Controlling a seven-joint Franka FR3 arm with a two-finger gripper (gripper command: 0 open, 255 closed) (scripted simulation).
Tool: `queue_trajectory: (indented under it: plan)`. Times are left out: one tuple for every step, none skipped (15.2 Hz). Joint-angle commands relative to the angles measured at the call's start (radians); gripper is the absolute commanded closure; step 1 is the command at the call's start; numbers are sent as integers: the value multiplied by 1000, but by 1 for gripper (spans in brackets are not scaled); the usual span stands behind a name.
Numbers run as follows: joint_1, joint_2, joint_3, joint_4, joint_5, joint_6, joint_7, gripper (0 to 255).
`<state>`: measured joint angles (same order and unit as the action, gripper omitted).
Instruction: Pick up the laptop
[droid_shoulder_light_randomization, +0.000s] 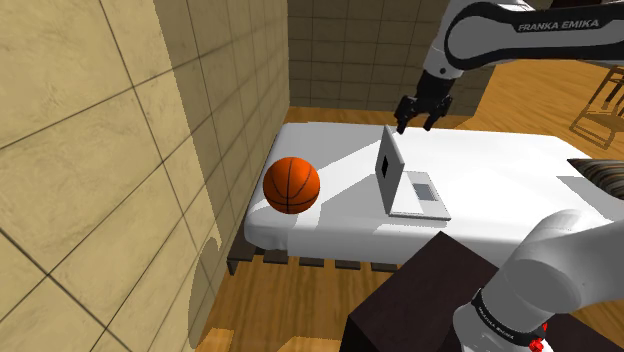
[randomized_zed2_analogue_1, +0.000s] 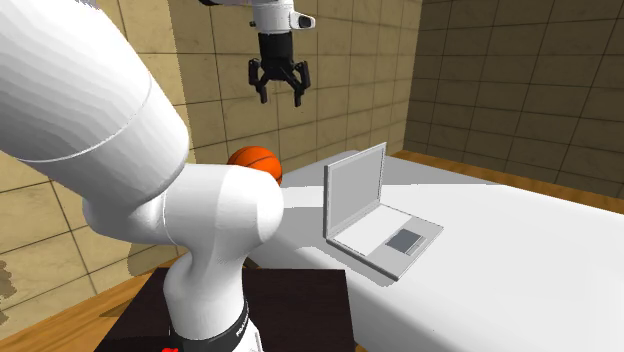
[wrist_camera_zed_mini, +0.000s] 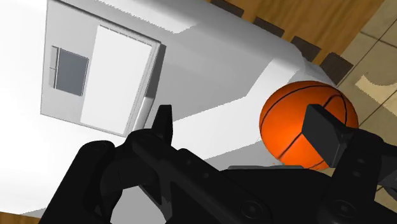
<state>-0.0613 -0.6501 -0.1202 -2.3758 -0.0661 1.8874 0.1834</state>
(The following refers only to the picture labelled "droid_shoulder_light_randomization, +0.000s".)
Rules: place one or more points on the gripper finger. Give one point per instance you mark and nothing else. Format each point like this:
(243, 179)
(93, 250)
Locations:
(402, 117)
(433, 120)

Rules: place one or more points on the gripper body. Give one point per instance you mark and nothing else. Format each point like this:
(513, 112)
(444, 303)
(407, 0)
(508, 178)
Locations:
(433, 90)

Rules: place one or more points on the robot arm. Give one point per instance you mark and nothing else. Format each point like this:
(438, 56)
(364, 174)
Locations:
(487, 34)

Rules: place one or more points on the grey open laptop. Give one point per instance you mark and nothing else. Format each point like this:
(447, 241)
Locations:
(390, 170)

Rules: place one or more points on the white bed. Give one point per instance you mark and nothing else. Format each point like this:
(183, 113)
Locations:
(492, 166)

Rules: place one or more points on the orange basketball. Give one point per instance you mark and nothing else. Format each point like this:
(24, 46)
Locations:
(291, 185)

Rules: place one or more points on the wooden chair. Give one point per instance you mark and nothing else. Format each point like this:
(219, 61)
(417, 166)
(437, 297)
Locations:
(602, 114)

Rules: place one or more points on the brown striped pillow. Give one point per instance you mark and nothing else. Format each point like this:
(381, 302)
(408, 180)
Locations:
(602, 174)

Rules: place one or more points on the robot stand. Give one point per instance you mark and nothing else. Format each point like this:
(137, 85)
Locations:
(409, 302)

